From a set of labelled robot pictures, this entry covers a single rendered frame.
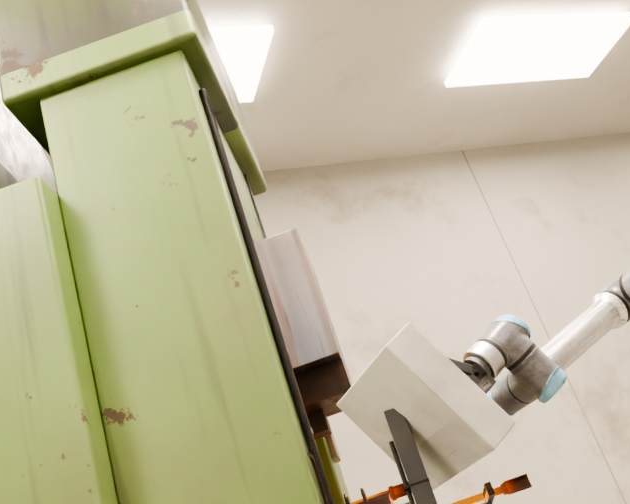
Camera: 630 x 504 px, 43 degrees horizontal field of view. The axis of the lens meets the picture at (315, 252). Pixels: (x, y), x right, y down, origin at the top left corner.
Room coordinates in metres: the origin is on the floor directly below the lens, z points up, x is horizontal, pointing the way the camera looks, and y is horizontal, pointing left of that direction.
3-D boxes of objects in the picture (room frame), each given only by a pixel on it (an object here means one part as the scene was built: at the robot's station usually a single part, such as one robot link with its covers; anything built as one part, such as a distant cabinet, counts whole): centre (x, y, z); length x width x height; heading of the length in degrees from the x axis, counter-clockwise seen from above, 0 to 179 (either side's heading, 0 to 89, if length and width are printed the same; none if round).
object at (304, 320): (2.28, 0.23, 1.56); 0.42 x 0.39 x 0.40; 89
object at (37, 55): (2.29, 0.40, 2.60); 0.99 x 0.60 x 0.60; 179
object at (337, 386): (2.24, 0.23, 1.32); 0.42 x 0.20 x 0.10; 89
